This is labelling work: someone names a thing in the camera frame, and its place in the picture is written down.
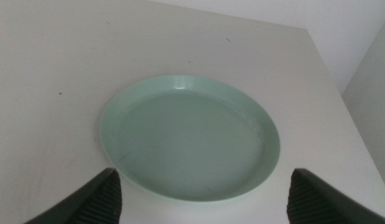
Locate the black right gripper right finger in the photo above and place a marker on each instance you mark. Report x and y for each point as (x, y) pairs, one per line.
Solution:
(313, 202)

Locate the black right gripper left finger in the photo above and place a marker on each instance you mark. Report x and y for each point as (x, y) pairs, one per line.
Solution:
(99, 202)

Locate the pale green shallow bowl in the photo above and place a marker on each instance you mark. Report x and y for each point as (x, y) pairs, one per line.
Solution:
(189, 143)

